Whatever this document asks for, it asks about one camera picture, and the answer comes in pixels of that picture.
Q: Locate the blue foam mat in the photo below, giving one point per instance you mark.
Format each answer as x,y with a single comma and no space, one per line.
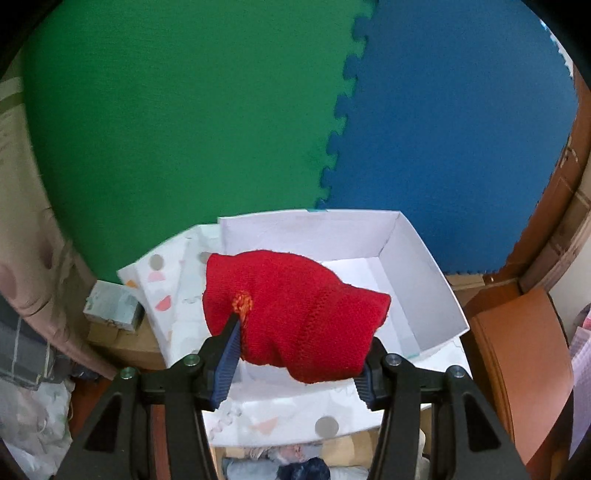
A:
461,138

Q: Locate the white crumpled cloth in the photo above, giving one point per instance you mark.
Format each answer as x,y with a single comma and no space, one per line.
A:
32,415

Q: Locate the white cardboard box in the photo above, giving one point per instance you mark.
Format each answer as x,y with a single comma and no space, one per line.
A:
286,415
415,277

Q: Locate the orange wooden board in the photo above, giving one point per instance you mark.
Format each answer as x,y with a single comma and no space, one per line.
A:
521,360

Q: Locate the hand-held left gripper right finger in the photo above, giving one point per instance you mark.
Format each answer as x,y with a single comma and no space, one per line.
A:
367,384

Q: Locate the pink checked cloth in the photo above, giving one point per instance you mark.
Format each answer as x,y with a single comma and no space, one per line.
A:
582,360

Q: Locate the small pale green carton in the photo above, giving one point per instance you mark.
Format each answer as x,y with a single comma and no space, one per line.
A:
111,304

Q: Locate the red knitted underwear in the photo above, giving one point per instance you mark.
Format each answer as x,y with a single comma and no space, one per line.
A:
286,300

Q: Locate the brown cardboard box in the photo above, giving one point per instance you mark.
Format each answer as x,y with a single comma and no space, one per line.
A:
124,350

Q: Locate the navy dotted underwear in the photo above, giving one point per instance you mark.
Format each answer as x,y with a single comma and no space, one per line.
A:
304,470

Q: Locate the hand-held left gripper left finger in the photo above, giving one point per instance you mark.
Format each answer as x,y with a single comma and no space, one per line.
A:
226,369

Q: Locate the green foam mat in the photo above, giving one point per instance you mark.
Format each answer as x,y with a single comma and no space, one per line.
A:
184,115

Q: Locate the brown wooden frame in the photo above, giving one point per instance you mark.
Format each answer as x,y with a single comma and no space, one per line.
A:
558,194

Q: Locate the grey plaid cloth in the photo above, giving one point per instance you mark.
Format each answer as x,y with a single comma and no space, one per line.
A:
23,341

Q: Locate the pink blanket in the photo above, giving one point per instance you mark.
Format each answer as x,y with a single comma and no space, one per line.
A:
27,230

